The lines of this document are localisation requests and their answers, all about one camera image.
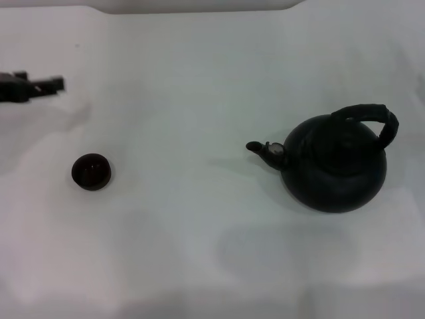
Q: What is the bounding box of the black round teapot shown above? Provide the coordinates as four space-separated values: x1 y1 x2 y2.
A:
245 104 400 214

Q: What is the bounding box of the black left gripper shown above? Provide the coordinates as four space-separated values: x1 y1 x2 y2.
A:
0 70 66 104

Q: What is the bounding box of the white tablecloth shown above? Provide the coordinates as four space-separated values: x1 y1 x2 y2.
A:
0 0 425 319

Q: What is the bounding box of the small dark teacup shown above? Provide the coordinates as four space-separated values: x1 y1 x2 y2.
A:
71 153 113 192

